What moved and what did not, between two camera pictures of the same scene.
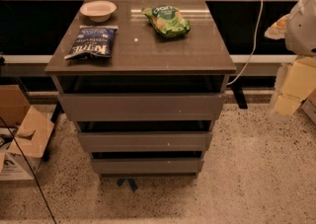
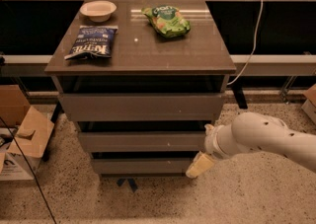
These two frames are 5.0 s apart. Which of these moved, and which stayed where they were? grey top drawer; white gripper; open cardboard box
Moved: white gripper
Stayed: open cardboard box; grey top drawer
